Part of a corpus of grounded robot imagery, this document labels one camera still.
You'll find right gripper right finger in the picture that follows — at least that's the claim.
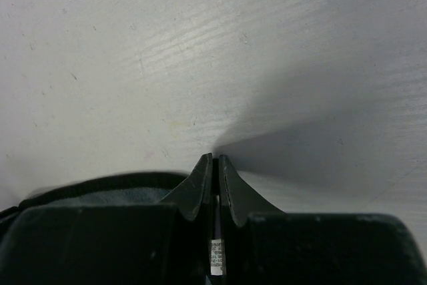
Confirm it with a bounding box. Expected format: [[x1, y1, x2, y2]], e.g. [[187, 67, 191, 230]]
[[218, 156, 426, 284]]

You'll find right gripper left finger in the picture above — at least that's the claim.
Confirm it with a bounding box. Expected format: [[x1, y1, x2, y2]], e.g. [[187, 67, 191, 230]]
[[0, 152, 214, 285]]

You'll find dark grey towel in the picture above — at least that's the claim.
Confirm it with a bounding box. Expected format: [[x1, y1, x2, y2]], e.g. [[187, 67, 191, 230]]
[[0, 171, 226, 276]]

